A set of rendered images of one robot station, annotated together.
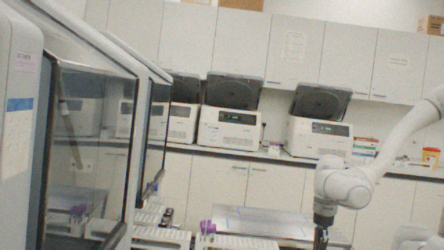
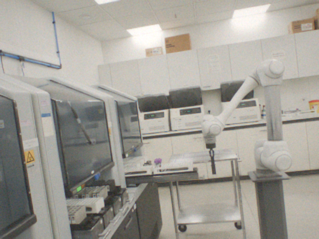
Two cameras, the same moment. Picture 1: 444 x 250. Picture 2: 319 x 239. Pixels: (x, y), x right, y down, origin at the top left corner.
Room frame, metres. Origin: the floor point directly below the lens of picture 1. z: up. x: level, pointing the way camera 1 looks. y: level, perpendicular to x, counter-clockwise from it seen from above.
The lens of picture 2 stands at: (-0.50, -0.42, 1.31)
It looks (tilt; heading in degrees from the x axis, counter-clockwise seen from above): 3 degrees down; 11
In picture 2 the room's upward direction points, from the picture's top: 7 degrees counter-clockwise
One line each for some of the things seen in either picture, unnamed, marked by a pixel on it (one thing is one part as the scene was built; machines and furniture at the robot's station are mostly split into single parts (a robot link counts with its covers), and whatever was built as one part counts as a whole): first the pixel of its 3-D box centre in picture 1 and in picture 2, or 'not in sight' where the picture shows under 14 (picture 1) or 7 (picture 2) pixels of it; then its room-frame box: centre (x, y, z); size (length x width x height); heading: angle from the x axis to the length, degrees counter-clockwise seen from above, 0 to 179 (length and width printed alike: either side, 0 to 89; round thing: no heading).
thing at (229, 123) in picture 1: (230, 110); (187, 107); (4.12, -0.04, 1.24); 0.62 x 0.56 x 0.69; 2
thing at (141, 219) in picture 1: (119, 222); (122, 169); (1.66, 0.37, 0.83); 0.30 x 0.10 x 0.06; 91
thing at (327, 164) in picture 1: (330, 177); (208, 125); (1.51, -0.40, 1.14); 0.13 x 0.11 x 0.16; 11
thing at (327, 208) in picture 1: (325, 205); (210, 139); (1.52, -0.39, 1.03); 0.09 x 0.09 x 0.06
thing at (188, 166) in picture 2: (236, 249); (173, 168); (1.52, -0.09, 0.83); 0.30 x 0.10 x 0.06; 91
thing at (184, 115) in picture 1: (170, 105); (153, 113); (4.10, 0.54, 1.22); 0.62 x 0.56 x 0.64; 179
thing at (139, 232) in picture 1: (148, 239); (133, 172); (1.51, 0.22, 0.83); 0.30 x 0.10 x 0.06; 91
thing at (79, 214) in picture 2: not in sight; (79, 215); (0.65, 0.25, 0.85); 0.12 x 0.02 x 0.06; 2
